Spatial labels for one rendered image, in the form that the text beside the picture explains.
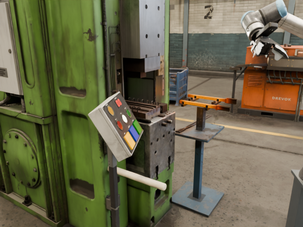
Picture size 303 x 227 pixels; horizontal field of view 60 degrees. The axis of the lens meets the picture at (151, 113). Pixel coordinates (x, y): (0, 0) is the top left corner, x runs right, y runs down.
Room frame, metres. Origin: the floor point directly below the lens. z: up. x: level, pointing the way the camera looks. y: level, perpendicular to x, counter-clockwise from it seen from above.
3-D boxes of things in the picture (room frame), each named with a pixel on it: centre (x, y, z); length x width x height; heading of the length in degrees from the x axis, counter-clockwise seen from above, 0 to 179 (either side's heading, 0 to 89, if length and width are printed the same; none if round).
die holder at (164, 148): (2.03, 0.14, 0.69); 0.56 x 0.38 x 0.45; 57
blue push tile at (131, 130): (1.33, 0.10, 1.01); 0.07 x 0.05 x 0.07; 172
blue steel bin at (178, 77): (6.04, -0.18, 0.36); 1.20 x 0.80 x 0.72; 67
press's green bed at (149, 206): (2.03, 0.14, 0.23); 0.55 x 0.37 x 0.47; 57
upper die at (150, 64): (1.98, 0.16, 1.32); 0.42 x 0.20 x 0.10; 57
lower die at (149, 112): (1.98, 0.16, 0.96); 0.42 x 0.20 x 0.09; 57
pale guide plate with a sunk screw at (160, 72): (2.20, -0.07, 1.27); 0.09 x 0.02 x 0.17; 147
